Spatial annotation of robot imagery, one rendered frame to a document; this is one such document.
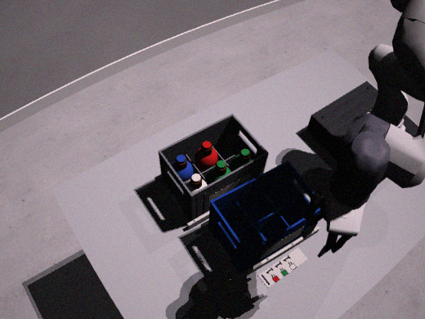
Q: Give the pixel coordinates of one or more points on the blue bottle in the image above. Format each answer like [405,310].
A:
[183,168]

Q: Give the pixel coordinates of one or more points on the white paper pick list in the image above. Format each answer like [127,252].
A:
[283,267]

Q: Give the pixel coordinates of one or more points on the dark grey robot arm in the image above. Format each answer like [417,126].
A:
[364,152]

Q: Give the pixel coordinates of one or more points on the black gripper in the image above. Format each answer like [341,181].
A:
[316,200]

